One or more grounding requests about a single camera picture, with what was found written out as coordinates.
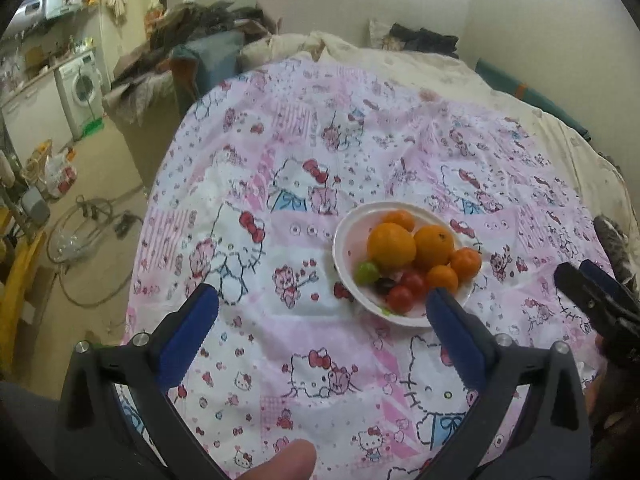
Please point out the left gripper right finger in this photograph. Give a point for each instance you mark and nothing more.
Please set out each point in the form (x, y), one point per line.
(550, 439)

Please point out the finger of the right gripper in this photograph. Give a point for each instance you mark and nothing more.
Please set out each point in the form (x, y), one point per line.
(612, 288)
(605, 315)

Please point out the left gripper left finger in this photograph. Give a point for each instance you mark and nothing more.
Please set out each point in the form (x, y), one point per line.
(115, 418)

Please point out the small mandarin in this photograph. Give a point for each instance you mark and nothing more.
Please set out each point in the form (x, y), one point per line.
(466, 263)
(442, 277)
(402, 218)

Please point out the red cherry tomato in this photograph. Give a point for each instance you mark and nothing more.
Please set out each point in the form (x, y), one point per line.
(415, 282)
(400, 300)

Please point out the dark purple grape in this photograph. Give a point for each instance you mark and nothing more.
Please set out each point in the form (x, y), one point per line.
(384, 285)

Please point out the green grape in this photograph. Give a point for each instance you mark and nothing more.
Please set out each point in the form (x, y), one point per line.
(366, 273)

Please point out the person's thumb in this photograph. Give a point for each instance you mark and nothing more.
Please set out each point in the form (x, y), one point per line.
(295, 462)

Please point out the large orange right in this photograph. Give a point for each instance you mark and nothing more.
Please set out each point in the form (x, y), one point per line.
(434, 246)

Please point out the large orange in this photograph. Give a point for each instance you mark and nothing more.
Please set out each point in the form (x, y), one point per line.
(390, 247)
(434, 246)

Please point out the large orange left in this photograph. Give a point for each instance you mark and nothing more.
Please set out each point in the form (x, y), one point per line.
(390, 247)

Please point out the pink white plate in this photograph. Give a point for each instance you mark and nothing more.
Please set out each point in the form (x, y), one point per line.
(350, 248)

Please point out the pink Hello Kitty sheet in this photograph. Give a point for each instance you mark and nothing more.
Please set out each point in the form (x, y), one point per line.
(269, 192)

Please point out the dark clothes at headboard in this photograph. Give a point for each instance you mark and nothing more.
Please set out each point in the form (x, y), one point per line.
(425, 41)

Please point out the white washing machine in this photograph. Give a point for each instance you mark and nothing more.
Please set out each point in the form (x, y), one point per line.
(79, 82)

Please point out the pile of dark clothes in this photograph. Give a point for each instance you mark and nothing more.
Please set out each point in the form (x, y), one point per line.
(190, 49)

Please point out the white water heater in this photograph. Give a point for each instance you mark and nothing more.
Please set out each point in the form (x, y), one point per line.
(29, 13)

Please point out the blue bed frame edge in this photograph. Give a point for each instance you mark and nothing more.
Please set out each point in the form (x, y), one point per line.
(501, 81)

